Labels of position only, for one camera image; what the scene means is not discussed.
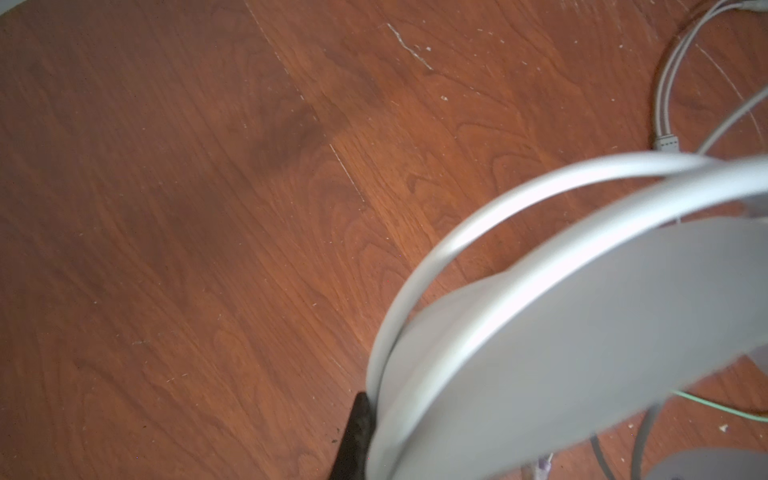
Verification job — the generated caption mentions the green headphone cable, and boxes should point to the green headphone cable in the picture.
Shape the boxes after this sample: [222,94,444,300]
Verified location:
[670,389,768,424]

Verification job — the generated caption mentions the white headphone cable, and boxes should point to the white headphone cable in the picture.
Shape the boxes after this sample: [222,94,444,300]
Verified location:
[587,0,768,480]

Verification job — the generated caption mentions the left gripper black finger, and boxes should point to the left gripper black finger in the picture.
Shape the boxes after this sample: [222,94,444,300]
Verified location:
[328,392,376,480]

